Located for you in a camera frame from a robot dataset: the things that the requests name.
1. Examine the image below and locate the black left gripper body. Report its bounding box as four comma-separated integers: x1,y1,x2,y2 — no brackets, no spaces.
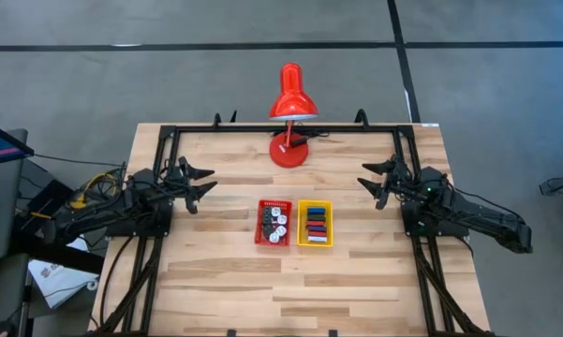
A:
158,164,191,203

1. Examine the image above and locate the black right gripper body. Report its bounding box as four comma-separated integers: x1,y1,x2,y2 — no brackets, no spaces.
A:
389,164,421,201

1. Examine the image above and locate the red plastic basket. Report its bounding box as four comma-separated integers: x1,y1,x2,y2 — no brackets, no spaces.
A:
254,199,293,248

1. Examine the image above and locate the yellow plastic basket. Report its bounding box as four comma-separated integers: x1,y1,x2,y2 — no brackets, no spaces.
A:
296,199,334,248

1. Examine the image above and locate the red desk lamp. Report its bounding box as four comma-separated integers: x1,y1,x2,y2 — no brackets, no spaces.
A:
268,63,319,169

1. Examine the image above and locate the black monitor stand base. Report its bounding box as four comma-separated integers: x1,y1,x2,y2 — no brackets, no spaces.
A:
8,179,107,276

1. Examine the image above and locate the white printed box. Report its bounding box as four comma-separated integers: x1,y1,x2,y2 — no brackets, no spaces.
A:
27,238,100,310

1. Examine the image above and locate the grey side cabinet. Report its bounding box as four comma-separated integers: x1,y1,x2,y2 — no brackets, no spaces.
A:
0,128,29,263

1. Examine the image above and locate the blue screen monitor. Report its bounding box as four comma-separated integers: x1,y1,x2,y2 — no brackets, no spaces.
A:
0,117,35,169

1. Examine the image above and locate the black metal table frame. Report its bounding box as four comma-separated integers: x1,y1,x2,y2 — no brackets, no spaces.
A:
88,124,497,337

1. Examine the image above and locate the black lamp power cable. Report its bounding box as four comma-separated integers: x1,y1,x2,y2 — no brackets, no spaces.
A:
290,132,332,147

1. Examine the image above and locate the yellow cable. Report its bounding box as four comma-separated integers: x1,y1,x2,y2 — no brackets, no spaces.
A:
69,172,118,210

